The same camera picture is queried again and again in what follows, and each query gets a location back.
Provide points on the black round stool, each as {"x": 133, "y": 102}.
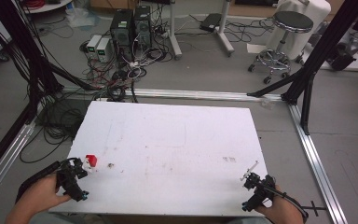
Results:
{"x": 292, "y": 22}

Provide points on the white power supply unit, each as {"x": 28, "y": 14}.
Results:
{"x": 103, "y": 49}
{"x": 93, "y": 45}

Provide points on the white round table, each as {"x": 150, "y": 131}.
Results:
{"x": 48, "y": 6}

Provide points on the person's left hand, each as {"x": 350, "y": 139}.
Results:
{"x": 45, "y": 194}

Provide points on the red block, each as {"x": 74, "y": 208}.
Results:
{"x": 91, "y": 160}

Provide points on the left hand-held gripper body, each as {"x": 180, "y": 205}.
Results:
{"x": 73, "y": 182}

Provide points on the black metal frame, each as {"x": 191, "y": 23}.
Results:
{"x": 329, "y": 46}

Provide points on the white table leg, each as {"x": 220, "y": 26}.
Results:
{"x": 225, "y": 34}
{"x": 174, "y": 37}

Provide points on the black device on white base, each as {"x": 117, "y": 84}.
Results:
{"x": 343, "y": 54}

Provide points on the large black computer tower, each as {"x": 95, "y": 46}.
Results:
{"x": 121, "y": 34}

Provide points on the flat black box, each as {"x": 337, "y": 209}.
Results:
{"x": 210, "y": 22}

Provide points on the white power strip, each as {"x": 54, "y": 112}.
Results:
{"x": 133, "y": 64}

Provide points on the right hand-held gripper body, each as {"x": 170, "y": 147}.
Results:
{"x": 259, "y": 189}

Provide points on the aluminium rail frame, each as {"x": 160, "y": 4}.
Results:
{"x": 315, "y": 161}

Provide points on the person's right hand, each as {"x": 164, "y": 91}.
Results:
{"x": 284, "y": 208}

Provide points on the clear plastic bag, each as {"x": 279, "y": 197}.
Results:
{"x": 80, "y": 17}

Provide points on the slim black computer tower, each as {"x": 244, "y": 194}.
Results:
{"x": 143, "y": 26}

